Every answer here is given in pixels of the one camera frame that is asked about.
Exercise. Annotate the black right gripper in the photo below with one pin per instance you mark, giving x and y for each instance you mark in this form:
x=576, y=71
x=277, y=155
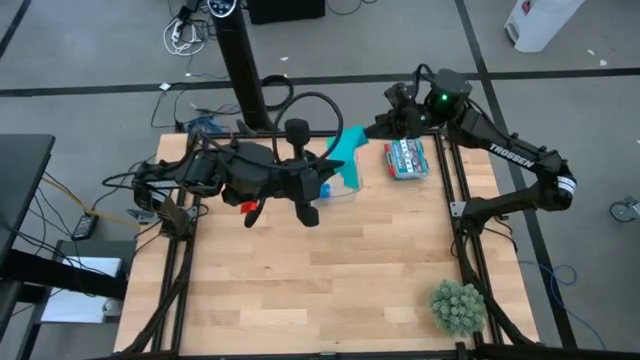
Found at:
x=407, y=117

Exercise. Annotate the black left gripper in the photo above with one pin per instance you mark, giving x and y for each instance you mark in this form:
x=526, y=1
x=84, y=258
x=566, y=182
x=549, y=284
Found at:
x=305, y=182

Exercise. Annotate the teal elastic bandage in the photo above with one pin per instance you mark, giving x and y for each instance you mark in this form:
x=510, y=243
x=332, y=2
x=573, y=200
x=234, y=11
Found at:
x=350, y=170

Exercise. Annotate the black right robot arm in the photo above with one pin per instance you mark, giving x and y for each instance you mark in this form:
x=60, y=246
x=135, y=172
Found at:
x=510, y=155

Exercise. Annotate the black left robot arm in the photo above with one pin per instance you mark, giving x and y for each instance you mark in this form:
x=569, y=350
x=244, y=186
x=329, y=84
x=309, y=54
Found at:
x=250, y=170

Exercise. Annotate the blue bandage roll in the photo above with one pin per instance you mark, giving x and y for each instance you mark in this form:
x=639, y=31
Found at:
x=325, y=191

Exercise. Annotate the clear plastic bin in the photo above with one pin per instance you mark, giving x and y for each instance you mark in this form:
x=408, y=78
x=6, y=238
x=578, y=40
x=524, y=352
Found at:
x=345, y=195

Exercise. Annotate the green white first aid kit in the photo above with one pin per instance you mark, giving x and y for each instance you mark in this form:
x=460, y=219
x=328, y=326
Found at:
x=407, y=160

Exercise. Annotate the red tape tag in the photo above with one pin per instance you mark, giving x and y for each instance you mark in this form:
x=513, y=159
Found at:
x=248, y=206

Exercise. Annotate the black tower fan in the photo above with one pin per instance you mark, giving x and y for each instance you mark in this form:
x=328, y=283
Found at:
x=240, y=60

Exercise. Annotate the black floor box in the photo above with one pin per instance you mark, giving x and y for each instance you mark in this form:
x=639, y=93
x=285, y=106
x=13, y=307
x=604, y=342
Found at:
x=285, y=10

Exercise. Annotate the white floor appliance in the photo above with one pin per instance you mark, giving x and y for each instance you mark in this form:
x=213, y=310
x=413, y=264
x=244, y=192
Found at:
x=540, y=25

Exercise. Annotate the green artificial plant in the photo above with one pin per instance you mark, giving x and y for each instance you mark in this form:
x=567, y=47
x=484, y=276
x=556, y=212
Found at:
x=457, y=307

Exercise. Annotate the white power strip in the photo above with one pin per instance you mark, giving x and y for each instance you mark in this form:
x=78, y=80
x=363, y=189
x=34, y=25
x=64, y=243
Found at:
x=176, y=31

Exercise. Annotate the grey caster wheel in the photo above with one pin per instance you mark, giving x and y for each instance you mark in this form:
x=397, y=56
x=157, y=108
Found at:
x=622, y=211

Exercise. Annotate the black power adapter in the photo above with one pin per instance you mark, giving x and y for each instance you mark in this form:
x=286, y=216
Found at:
x=85, y=226

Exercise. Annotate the black desk leg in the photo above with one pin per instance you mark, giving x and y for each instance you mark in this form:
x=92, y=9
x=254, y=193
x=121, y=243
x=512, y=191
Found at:
x=60, y=275

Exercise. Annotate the white flat box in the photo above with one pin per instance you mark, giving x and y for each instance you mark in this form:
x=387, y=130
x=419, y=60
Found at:
x=75, y=307

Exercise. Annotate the black desk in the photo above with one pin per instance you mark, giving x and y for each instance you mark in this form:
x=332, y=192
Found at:
x=20, y=175

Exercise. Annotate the grey metal bracket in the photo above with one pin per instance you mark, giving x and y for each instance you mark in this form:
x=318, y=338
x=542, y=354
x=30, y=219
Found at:
x=139, y=216
x=456, y=209

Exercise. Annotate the black aluminium frame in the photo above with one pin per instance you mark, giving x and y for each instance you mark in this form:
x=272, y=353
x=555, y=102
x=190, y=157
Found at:
x=465, y=250

